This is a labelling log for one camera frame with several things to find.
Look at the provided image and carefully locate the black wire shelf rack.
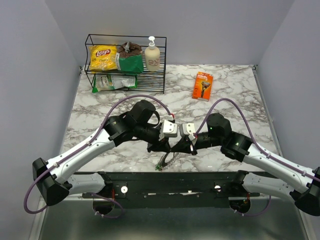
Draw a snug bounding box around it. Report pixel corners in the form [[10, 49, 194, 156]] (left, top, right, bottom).
[[83, 34, 167, 93]]

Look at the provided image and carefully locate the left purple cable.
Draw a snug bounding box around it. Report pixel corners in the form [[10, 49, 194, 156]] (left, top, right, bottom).
[[23, 94, 175, 215]]

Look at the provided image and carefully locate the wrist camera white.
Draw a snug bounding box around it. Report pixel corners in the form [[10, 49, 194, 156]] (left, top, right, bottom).
[[159, 120, 178, 142], [179, 122, 196, 141]]

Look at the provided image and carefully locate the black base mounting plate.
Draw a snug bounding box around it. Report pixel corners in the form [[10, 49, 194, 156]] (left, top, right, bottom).
[[81, 169, 261, 210]]

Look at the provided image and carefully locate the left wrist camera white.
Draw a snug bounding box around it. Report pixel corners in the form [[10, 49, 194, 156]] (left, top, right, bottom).
[[159, 120, 178, 142]]

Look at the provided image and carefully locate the yellow Lays chips bag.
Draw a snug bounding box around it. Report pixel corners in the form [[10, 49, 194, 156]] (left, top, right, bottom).
[[89, 45, 117, 71]]

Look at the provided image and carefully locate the cream soap pump bottle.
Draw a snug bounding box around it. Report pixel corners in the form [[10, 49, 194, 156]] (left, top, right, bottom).
[[144, 36, 160, 72]]

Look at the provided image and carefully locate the orange razor box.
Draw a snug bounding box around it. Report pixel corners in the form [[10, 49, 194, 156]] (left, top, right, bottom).
[[191, 71, 214, 102]]

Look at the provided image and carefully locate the green white snack bag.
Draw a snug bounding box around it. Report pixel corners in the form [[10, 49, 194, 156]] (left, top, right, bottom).
[[92, 75, 137, 93]]

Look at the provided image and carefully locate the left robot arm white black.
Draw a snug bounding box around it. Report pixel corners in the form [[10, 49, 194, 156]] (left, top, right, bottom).
[[32, 99, 170, 206]]

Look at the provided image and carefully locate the silver disc keyring holder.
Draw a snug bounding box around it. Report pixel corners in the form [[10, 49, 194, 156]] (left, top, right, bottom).
[[155, 152, 180, 172]]

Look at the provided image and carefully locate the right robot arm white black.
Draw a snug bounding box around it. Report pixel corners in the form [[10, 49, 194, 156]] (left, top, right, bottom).
[[171, 113, 320, 216]]

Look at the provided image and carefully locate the green brown snack bag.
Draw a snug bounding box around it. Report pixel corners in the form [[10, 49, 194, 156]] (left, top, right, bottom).
[[115, 41, 144, 75]]

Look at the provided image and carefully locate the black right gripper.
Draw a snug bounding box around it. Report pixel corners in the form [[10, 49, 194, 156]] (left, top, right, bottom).
[[170, 131, 223, 156]]

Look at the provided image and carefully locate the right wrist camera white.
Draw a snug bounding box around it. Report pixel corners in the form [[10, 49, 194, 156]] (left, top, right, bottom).
[[179, 122, 196, 141]]

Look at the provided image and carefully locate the green key tag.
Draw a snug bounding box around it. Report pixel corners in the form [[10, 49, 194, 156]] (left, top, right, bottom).
[[155, 165, 162, 171]]

